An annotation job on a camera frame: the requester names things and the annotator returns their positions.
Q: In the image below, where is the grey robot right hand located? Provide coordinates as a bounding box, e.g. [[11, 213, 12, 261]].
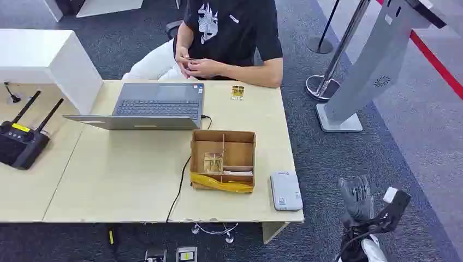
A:
[[338, 175, 375, 227]]

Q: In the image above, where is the person's left hand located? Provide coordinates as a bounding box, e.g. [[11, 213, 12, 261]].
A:
[[187, 58, 222, 79]]

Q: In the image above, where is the person's right hand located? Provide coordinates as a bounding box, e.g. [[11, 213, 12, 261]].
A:
[[175, 45, 195, 79]]

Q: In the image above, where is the black office chair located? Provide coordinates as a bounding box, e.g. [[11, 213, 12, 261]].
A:
[[165, 20, 184, 40]]

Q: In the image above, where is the person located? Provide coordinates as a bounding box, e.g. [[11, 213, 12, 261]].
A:
[[122, 0, 284, 89]]

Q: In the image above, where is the grey laptop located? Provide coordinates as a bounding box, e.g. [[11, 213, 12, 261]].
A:
[[63, 82, 205, 131]]

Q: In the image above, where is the pale grey flat device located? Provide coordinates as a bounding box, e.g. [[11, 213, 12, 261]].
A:
[[270, 171, 304, 212]]

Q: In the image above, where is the wooden card box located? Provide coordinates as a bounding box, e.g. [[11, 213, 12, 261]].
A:
[[189, 129, 257, 194]]

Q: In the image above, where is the pale desk leg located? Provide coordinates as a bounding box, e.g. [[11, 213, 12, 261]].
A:
[[262, 221, 290, 245]]

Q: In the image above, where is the white platform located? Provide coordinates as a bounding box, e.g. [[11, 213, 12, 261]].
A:
[[43, 0, 144, 22]]

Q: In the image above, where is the gold card with cross print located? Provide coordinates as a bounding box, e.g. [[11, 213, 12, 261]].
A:
[[203, 152, 224, 174]]

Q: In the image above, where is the stack of cards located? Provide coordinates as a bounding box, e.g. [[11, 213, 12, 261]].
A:
[[222, 165, 254, 177]]

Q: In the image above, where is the yellow tape strip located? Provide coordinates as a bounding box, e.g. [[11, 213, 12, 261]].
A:
[[191, 172, 254, 193]]

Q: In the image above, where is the white cabinet block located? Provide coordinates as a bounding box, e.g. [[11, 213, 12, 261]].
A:
[[0, 29, 104, 115]]

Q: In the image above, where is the grey kiosk stand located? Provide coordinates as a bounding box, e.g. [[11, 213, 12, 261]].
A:
[[316, 0, 447, 133]]

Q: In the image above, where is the red barrier belt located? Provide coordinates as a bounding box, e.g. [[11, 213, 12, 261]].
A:
[[376, 0, 463, 100]]

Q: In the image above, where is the small black desk microphone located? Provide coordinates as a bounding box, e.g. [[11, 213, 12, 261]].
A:
[[4, 82, 22, 104]]

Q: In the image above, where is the floor socket box yellow label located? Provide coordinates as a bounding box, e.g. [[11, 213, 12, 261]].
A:
[[176, 246, 198, 262]]

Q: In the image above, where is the black remote controller with antennas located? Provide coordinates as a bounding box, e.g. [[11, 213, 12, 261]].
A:
[[0, 90, 64, 171]]

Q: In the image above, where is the grey floor socket box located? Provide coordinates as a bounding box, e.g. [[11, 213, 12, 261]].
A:
[[144, 247, 168, 262]]

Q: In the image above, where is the black and pale wrist camera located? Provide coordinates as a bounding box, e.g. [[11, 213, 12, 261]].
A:
[[376, 187, 412, 234]]

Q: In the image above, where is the chrome stanchion post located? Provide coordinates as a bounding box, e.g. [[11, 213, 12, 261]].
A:
[[305, 0, 371, 101]]

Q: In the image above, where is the black laptop power cable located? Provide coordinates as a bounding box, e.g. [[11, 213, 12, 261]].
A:
[[165, 115, 213, 223]]

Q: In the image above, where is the white cable under desk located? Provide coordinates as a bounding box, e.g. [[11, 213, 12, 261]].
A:
[[192, 222, 240, 243]]

